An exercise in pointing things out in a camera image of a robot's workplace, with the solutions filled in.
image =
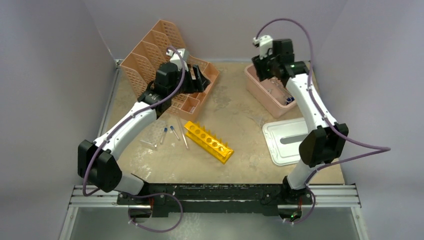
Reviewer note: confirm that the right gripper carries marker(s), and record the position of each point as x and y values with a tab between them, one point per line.
260	65

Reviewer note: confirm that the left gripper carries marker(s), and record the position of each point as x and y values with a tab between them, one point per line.
196	85

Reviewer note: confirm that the blue cap glass flask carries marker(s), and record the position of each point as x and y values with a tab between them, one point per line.
289	100

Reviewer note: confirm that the yellow test tube rack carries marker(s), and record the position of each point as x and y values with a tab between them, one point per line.
209	142

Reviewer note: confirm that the blue cap test tube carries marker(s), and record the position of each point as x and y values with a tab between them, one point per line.
175	132
163	136

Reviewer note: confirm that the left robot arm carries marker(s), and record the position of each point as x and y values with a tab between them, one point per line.
97	159

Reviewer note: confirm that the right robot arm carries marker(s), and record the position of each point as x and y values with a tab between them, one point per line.
325	140

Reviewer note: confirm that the pink plastic bin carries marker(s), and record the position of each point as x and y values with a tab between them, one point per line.
266	94

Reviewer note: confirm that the clear glassware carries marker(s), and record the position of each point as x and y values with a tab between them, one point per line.
259	119

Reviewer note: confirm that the pink mesh file organizer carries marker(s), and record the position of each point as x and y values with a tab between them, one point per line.
142	62

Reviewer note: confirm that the white bin lid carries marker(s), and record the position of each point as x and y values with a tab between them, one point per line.
283	139

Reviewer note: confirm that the clear plastic tube tray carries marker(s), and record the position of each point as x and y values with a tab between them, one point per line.
150	137

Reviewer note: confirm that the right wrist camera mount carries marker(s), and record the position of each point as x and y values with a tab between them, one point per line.
265	45

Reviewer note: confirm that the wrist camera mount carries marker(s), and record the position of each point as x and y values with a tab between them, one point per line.
265	45
179	57

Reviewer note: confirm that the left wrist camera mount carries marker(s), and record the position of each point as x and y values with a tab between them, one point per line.
179	57

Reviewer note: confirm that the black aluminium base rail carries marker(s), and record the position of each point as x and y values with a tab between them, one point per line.
161	199

